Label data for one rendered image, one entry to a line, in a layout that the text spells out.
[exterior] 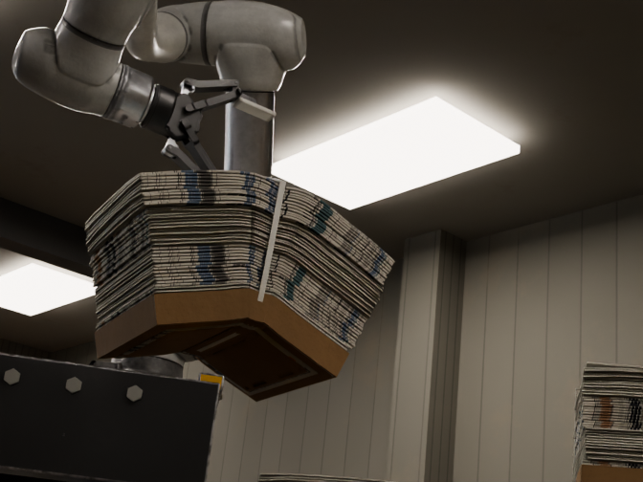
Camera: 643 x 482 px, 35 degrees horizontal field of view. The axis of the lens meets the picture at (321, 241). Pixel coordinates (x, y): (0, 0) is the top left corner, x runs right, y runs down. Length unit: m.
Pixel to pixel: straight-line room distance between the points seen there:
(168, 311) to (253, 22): 0.82
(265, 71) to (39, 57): 0.61
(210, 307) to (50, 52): 0.46
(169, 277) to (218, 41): 0.76
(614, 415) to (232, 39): 1.02
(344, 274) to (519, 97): 3.24
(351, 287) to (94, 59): 0.52
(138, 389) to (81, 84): 0.61
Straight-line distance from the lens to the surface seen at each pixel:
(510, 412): 5.77
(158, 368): 2.15
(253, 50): 2.06
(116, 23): 1.57
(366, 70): 4.59
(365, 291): 1.56
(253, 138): 2.09
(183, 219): 1.46
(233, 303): 1.45
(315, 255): 1.53
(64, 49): 1.58
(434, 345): 5.95
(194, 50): 2.10
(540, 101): 4.76
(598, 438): 1.89
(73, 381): 1.13
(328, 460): 6.73
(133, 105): 1.61
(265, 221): 1.51
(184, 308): 1.42
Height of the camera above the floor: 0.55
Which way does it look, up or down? 21 degrees up
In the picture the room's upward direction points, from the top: 6 degrees clockwise
